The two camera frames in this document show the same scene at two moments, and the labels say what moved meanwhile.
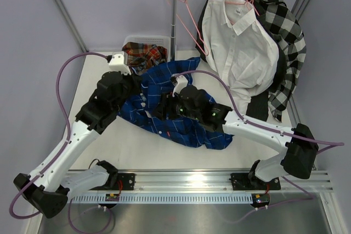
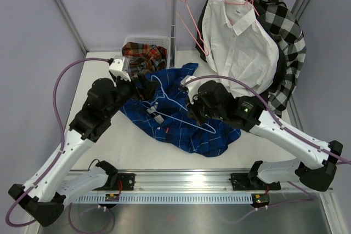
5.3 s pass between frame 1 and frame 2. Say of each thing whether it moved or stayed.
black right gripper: moved
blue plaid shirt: moved
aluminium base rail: stayed
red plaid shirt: stayed
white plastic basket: stayed
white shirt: stayed
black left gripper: moved
